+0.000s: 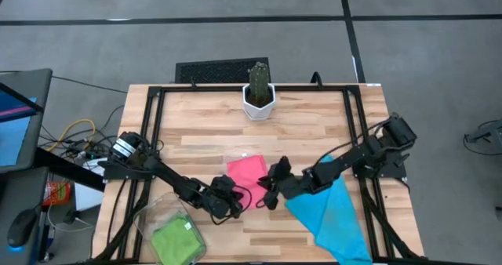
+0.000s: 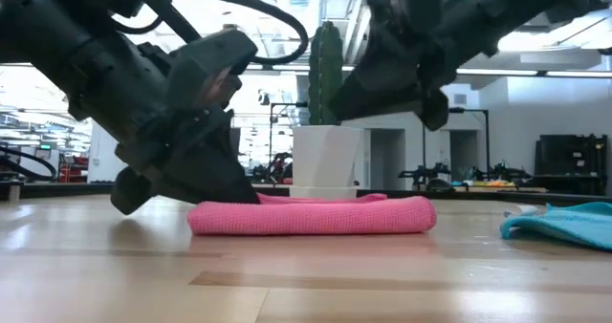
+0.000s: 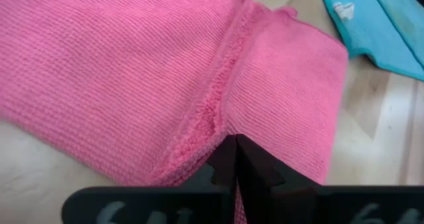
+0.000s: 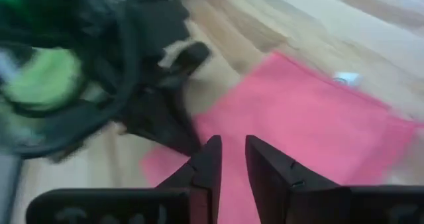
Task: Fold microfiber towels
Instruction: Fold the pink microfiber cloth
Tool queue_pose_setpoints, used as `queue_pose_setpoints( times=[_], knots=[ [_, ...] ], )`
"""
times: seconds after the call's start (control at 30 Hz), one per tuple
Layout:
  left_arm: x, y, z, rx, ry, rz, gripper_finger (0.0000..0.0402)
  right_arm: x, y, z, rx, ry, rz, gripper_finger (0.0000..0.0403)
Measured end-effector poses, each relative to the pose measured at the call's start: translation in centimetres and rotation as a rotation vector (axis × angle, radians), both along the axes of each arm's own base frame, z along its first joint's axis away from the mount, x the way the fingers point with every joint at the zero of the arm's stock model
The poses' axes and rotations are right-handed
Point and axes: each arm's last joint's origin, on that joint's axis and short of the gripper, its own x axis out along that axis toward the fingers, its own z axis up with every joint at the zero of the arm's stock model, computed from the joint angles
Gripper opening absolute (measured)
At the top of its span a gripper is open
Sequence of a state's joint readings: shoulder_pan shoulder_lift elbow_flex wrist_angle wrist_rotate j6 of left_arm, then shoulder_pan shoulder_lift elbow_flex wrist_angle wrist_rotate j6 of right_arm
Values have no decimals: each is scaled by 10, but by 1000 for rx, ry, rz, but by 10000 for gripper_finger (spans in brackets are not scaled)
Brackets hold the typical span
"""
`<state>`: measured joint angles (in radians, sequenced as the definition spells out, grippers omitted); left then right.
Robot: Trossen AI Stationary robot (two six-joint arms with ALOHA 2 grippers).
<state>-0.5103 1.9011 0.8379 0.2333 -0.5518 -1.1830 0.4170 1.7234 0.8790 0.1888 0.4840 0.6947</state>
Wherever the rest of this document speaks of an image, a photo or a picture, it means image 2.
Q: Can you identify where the green cactus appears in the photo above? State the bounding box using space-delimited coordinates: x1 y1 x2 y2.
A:
307 20 345 127

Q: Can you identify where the pink microfiber towel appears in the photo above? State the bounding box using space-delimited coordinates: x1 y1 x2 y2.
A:
186 191 439 237

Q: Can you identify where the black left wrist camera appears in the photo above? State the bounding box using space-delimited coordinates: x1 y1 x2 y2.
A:
164 29 259 123

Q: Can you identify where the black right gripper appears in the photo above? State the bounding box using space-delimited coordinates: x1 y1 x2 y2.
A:
328 0 484 133

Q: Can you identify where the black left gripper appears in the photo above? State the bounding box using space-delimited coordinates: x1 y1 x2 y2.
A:
66 43 262 216

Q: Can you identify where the white pillar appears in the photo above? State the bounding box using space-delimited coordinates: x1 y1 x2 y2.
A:
87 121 126 183

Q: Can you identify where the black curved hose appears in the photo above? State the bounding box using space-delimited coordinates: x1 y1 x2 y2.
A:
0 145 57 182

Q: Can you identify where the blue microfiber towel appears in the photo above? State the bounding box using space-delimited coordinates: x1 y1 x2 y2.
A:
499 201 612 252

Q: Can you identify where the white hexagonal plant pot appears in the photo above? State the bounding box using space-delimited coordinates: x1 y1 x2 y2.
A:
288 124 363 201

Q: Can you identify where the black aluminium table frame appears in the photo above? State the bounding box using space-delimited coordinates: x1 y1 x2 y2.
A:
0 182 612 207

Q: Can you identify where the black shelf unit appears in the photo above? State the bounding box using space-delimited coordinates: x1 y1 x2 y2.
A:
534 132 609 195

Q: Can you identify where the black gantry frame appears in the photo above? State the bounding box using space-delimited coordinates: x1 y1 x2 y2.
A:
268 101 311 171
421 106 491 171

